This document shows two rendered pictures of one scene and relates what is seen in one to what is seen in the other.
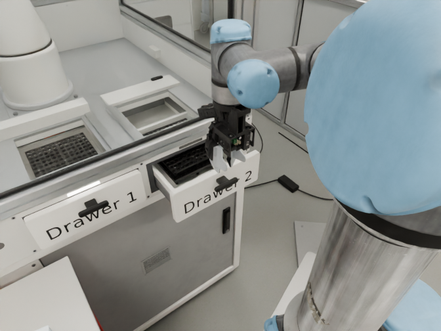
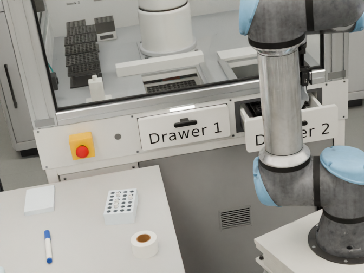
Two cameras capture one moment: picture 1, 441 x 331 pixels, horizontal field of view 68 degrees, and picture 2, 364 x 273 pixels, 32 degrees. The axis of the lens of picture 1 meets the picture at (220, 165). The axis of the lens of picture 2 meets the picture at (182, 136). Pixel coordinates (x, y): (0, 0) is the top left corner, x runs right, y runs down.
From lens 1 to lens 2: 1.19 m
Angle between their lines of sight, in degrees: 28
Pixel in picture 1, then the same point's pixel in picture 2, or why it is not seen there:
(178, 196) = (250, 124)
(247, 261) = not seen: outside the picture
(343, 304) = (263, 99)
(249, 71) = not seen: hidden behind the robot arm
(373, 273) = (264, 73)
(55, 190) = (162, 103)
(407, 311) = (338, 157)
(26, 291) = (125, 177)
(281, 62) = not seen: hidden behind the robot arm
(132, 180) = (220, 112)
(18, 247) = (128, 143)
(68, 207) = (168, 118)
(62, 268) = (153, 170)
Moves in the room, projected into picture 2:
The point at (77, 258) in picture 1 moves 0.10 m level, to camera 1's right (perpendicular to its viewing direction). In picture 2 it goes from (165, 177) to (192, 182)
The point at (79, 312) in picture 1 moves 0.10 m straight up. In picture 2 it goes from (157, 193) to (153, 164)
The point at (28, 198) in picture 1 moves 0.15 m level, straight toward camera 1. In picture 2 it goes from (144, 103) to (154, 123)
